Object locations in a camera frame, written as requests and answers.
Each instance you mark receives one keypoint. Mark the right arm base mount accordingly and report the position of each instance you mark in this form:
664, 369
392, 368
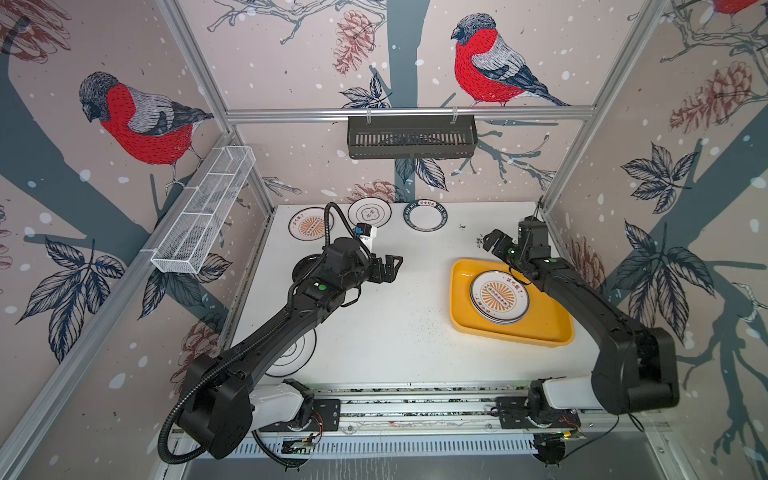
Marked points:
518, 413

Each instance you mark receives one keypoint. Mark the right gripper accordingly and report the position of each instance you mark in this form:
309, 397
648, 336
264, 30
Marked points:
500, 248

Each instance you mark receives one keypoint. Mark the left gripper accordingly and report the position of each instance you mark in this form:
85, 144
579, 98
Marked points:
389, 272

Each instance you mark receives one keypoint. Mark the white plate grey emblem front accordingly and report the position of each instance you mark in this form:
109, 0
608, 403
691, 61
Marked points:
296, 357

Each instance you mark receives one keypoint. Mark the white plate grey emblem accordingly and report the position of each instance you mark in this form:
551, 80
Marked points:
296, 357
372, 211

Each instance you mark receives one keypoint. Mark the white plate grey emblem back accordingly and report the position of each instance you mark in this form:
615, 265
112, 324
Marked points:
372, 211

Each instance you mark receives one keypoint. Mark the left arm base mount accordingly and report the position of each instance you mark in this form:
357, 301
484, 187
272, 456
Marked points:
322, 415

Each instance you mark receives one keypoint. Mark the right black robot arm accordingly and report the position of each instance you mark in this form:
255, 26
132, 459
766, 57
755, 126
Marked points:
635, 369

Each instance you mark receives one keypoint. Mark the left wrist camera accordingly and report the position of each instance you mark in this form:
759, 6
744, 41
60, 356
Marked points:
366, 233

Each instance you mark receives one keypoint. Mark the orange sunburst plate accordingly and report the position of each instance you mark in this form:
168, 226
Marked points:
499, 297
309, 224

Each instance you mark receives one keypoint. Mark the yellow plastic bin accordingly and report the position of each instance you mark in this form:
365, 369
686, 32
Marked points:
546, 323

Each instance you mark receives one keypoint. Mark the small black plate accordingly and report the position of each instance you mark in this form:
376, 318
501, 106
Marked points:
306, 267

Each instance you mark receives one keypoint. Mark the black wire wall basket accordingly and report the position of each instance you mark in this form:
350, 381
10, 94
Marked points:
412, 137

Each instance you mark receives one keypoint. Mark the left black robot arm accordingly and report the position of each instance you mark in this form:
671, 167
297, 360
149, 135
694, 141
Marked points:
215, 411

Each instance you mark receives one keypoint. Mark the white mesh wall shelf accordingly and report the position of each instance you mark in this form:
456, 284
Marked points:
193, 233

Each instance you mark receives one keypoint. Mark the dark green rim plate back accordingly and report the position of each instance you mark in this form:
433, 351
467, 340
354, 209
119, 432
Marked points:
425, 215

